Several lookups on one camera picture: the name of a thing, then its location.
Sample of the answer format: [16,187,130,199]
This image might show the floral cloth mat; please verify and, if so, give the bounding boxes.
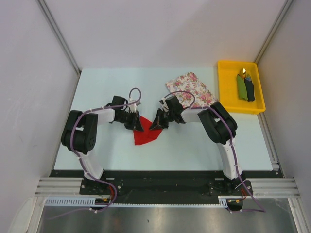
[165,72,218,108]

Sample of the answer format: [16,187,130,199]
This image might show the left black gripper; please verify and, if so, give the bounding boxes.
[117,110,143,132]

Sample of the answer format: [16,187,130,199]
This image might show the right aluminium frame post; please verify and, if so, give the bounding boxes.
[254,0,295,64]

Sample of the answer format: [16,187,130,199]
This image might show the silver fork in black napkin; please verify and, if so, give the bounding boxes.
[246,74,252,82]

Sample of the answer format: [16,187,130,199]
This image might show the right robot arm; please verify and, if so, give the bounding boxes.
[149,96,245,195]

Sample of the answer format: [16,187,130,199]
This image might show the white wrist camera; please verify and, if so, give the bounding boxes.
[159,97,169,109]
[127,98,140,113]

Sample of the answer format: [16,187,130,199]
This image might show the green rolled napkin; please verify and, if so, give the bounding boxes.
[237,74,248,101]

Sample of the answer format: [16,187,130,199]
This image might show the left aluminium frame post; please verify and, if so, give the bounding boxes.
[36,0,82,77]

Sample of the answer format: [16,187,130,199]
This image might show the red paper napkin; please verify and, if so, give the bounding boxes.
[133,116,162,146]

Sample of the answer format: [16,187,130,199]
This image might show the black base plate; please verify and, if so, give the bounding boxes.
[50,170,281,205]

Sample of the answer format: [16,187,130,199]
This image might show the yellow plastic tray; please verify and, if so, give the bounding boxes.
[217,61,266,115]

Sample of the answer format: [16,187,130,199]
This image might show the black rolled napkin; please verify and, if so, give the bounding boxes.
[244,78,255,102]

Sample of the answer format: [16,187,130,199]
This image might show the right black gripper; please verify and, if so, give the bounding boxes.
[150,108,175,131]

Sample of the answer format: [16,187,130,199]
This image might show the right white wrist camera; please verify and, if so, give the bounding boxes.
[159,97,169,109]

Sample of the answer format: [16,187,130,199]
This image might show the right aluminium frame rail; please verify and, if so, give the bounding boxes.
[247,177,302,198]

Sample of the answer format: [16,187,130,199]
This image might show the white cable duct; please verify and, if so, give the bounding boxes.
[44,197,228,208]

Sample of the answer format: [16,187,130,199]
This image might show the aluminium frame post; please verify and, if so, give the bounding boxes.
[254,0,295,64]
[36,0,82,77]

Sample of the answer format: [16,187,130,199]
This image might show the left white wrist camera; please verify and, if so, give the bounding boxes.
[127,98,140,113]

